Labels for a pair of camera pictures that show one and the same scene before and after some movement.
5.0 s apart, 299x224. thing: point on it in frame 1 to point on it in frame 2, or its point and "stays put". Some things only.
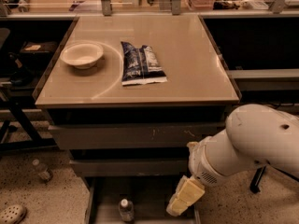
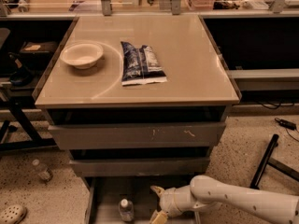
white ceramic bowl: (83, 55) stays put
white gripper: (199, 163) to (168, 201)
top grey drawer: (139, 136) stays put
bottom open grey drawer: (149, 195) stays put
